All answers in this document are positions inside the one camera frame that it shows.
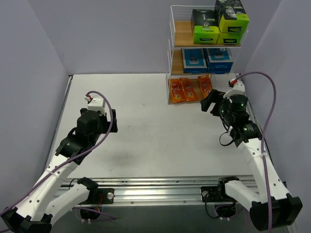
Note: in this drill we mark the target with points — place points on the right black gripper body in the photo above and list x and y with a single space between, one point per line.
213 103

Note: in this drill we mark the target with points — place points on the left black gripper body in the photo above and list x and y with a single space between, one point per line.
112 120

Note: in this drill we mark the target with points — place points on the orange razor bag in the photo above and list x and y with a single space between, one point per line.
188 89
205 85
177 92

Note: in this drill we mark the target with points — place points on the blue white razor box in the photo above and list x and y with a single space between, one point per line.
194 61

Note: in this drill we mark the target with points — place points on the tall green black razor box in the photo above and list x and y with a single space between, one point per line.
229 38

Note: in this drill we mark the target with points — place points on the black green razor pack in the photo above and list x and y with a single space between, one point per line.
204 26

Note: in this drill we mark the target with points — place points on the small black green razor box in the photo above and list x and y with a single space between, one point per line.
231 16

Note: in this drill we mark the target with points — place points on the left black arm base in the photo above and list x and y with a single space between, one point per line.
106 196

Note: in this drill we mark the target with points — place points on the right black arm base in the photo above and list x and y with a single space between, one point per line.
210 194

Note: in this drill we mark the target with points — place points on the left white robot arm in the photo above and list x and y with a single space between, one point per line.
38 210

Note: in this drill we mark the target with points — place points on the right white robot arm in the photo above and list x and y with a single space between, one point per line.
272 206

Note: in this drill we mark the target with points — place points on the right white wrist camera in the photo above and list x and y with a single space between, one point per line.
237 88

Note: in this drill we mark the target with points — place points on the white wire wooden shelf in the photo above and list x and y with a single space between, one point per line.
180 37

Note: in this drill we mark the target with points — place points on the aluminium mounting rail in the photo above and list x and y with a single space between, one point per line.
156 191

